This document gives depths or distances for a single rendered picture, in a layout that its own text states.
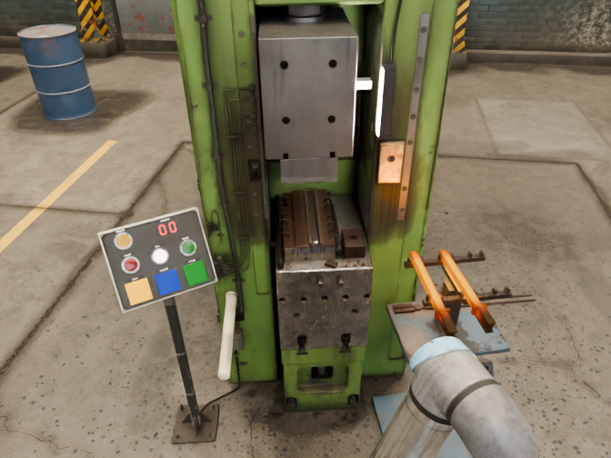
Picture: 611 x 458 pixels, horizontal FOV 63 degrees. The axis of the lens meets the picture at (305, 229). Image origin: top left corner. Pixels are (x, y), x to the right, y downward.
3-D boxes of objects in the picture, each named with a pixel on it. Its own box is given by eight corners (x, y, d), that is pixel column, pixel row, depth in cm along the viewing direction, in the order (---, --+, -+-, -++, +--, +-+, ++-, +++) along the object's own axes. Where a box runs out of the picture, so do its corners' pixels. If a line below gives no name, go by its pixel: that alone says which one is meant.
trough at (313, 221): (323, 245, 192) (323, 243, 192) (309, 246, 192) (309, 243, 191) (315, 190, 227) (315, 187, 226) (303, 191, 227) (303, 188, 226)
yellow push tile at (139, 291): (153, 298, 170) (146, 277, 169) (130, 305, 167) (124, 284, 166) (152, 297, 172) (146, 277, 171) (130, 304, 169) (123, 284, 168)
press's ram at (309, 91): (376, 155, 171) (386, 35, 148) (265, 160, 170) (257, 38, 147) (359, 110, 206) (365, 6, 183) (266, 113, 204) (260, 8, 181)
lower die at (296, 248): (335, 259, 197) (335, 242, 192) (284, 262, 196) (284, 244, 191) (325, 203, 231) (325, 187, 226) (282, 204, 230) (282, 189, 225)
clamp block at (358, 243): (365, 258, 197) (365, 245, 193) (344, 259, 197) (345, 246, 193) (360, 240, 207) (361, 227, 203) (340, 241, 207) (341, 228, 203)
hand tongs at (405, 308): (531, 294, 209) (532, 293, 209) (535, 301, 206) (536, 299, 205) (392, 306, 204) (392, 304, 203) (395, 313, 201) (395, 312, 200)
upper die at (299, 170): (337, 181, 176) (337, 157, 171) (281, 184, 175) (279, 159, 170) (326, 132, 211) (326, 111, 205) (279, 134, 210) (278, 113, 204)
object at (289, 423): (375, 444, 230) (375, 443, 229) (250, 452, 228) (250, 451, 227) (363, 375, 262) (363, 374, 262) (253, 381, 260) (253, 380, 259)
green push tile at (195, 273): (208, 280, 178) (203, 260, 177) (188, 286, 175) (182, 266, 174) (207, 279, 180) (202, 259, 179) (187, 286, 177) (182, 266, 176)
